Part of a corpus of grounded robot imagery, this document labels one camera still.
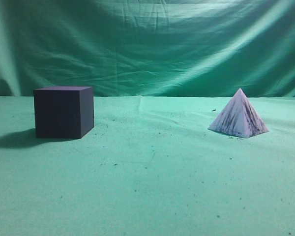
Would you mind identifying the white purple-streaked square pyramid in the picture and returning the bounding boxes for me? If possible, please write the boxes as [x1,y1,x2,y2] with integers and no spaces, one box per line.
[208,88,269,138]

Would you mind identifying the dark purple cube block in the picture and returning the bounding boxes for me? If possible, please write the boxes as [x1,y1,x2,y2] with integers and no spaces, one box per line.
[33,86,94,139]

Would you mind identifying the green backdrop cloth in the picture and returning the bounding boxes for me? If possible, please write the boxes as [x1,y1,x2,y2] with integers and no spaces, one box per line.
[0,0,295,97]

